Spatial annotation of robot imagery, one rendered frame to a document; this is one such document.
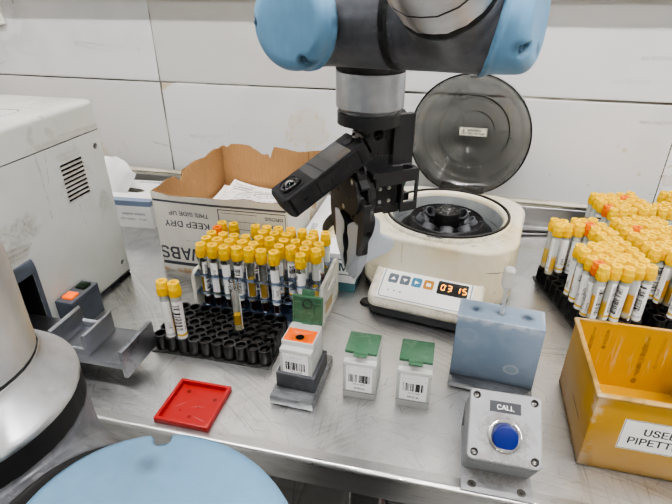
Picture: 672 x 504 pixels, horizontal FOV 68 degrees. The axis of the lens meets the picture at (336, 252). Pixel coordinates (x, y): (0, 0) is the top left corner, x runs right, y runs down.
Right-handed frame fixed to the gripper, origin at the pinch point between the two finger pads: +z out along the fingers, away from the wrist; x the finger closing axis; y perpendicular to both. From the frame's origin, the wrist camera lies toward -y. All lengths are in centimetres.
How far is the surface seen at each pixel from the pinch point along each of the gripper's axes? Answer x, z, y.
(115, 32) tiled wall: 76, -23, -19
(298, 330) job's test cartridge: -3.1, 5.0, -8.2
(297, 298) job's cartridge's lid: -1.0, 1.8, -7.5
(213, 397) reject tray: -2.0, 12.6, -19.2
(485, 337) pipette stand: -13.8, 4.9, 11.7
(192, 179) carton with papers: 44.2, 1.0, -11.4
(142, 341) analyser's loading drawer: 7.0, 8.2, -25.8
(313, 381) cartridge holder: -7.7, 9.4, -8.2
